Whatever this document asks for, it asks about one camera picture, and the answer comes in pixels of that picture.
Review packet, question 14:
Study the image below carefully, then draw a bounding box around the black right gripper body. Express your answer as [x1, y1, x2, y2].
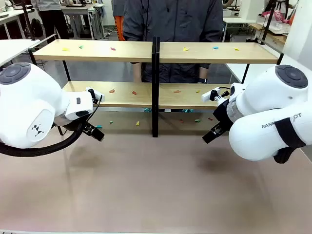
[212, 98, 234, 130]

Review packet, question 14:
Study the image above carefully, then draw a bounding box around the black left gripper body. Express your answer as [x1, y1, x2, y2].
[70, 117, 92, 135]

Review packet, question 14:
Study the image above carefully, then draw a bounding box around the person's right forearm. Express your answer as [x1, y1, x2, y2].
[133, 62, 142, 83]

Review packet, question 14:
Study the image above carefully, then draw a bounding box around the white table behind shelf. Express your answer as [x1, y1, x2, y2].
[225, 52, 312, 85]

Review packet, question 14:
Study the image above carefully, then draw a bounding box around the wooden background table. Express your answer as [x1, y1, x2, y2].
[248, 21, 288, 46]

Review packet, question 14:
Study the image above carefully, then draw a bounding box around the white background table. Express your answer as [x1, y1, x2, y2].
[222, 16, 256, 42]
[0, 8, 35, 39]

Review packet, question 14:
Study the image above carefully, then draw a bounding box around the black stand pole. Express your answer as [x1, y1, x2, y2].
[23, 0, 40, 41]
[258, 0, 277, 46]

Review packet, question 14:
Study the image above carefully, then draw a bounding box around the person in dark grey jacket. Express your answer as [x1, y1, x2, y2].
[122, 0, 224, 84]

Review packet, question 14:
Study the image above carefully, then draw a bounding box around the white side table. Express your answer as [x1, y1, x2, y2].
[0, 39, 41, 67]

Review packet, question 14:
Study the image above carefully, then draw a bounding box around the orange black fabric item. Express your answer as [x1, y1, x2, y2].
[114, 15, 125, 41]

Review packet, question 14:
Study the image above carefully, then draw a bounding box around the black backpack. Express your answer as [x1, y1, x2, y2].
[31, 18, 44, 38]

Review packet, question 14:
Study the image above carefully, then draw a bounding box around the person in grey shirt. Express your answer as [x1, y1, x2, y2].
[30, 0, 71, 40]

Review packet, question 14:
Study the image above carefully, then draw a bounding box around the pink bag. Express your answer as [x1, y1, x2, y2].
[264, 7, 286, 24]

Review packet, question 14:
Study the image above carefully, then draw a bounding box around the grey background desk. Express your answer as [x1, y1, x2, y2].
[60, 4, 106, 41]

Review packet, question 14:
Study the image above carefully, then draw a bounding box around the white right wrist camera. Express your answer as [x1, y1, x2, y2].
[201, 88, 230, 102]

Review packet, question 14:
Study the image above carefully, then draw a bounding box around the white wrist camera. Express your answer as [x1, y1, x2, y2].
[201, 88, 230, 102]
[85, 86, 105, 103]

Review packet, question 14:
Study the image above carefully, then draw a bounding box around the thin black camera cable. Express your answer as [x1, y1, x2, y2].
[86, 95, 103, 122]

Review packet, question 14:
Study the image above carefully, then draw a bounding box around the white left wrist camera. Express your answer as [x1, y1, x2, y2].
[85, 86, 105, 103]

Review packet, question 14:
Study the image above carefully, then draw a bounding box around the thick black cable sleeve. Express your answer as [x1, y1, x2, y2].
[0, 121, 85, 157]

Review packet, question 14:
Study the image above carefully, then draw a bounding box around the wooden shelf unit black frame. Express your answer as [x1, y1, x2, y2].
[156, 37, 285, 138]
[28, 34, 157, 137]

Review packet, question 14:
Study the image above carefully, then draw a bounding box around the black strap on arm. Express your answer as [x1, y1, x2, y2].
[273, 118, 307, 164]

